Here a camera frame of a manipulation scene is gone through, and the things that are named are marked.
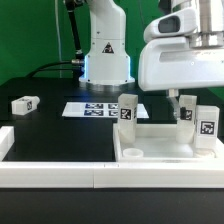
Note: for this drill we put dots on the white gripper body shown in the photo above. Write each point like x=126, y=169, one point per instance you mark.
x=169, y=63

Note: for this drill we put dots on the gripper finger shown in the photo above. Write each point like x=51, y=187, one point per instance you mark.
x=175, y=103

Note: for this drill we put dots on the white square table top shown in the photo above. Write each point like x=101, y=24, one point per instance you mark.
x=156, y=143

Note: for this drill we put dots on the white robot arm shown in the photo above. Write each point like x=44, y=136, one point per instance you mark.
x=107, y=64

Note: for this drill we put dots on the white sheet with markers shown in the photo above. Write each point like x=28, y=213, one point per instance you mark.
x=101, y=110

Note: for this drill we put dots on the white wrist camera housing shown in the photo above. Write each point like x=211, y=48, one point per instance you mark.
x=180, y=23

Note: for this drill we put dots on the white U-shaped fence wall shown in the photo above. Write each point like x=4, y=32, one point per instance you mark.
x=105, y=174

